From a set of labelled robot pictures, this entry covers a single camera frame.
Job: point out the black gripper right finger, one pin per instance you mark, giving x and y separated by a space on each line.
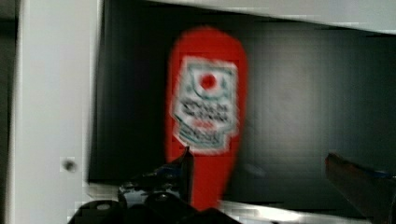
371 192

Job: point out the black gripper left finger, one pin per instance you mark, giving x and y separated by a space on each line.
174 177

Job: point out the red ketchup bottle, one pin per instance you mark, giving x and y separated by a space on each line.
205 102

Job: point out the silver toaster oven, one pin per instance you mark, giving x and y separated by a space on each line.
137 112

